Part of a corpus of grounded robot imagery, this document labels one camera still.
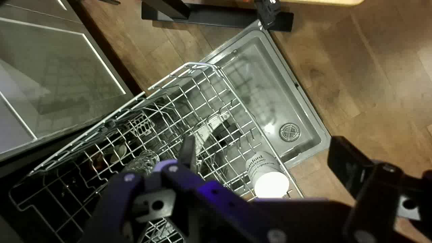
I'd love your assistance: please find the white plastic cup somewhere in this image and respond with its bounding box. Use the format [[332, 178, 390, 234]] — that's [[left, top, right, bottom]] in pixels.
[[246, 151, 290, 199]]

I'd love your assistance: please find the open dishwasher door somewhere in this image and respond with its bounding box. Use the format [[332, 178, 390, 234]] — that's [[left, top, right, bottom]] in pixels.
[[203, 21, 331, 168]]

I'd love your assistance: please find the grey cutlery basket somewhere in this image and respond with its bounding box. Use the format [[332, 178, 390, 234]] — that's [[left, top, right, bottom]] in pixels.
[[128, 114, 154, 137]]

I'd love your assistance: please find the white wire dishwasher rack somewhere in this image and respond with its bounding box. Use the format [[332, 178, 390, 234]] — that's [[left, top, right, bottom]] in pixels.
[[10, 62, 293, 243]]

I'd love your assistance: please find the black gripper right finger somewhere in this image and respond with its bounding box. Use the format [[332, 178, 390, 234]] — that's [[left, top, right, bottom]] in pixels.
[[327, 137, 432, 243]]

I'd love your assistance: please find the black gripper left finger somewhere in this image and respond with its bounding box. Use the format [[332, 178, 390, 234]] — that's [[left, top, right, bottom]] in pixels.
[[78, 134, 254, 243]]

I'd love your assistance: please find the clear glass jar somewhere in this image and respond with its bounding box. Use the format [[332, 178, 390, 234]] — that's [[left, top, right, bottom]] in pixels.
[[124, 150, 159, 174]]

